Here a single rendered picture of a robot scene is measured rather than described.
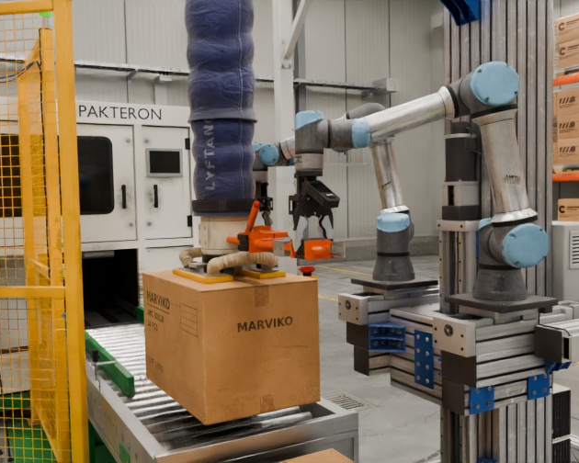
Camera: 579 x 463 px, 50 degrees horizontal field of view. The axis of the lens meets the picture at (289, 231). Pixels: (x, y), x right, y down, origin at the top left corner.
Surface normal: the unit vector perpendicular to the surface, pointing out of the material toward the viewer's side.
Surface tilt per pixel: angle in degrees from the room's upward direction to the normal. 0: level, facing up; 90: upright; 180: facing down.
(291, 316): 90
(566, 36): 89
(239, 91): 95
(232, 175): 74
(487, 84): 82
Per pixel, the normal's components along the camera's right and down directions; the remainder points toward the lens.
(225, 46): 0.11, -0.23
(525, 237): 0.05, 0.18
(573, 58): -0.88, 0.02
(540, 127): 0.47, 0.04
